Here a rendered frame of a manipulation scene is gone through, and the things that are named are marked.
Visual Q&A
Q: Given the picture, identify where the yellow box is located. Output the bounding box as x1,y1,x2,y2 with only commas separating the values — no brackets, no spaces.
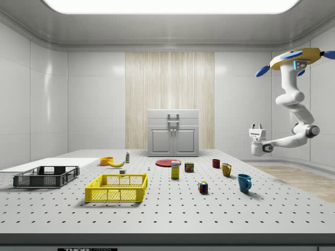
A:
171,161,182,180

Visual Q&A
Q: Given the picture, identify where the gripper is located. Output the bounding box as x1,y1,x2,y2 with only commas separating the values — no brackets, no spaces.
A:
248,123,266,142

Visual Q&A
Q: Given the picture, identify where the drone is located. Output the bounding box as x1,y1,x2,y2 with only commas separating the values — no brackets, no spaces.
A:
255,47,335,77

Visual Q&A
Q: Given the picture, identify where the white cabinet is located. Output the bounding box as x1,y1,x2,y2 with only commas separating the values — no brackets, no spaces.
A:
147,109,199,157

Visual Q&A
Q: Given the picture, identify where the dark grey basket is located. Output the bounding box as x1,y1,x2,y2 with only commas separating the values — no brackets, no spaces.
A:
13,165,81,188

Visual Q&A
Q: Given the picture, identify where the white board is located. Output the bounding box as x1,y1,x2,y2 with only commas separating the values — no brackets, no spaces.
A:
0,157,102,173

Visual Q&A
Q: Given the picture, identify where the yellow basket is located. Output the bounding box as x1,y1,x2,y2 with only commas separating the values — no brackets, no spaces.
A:
84,173,149,203

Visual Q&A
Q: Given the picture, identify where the red plate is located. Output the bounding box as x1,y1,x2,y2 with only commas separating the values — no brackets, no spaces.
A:
155,158,182,168

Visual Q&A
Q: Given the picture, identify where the blue mug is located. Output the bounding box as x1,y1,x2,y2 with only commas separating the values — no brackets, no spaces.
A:
237,174,252,193

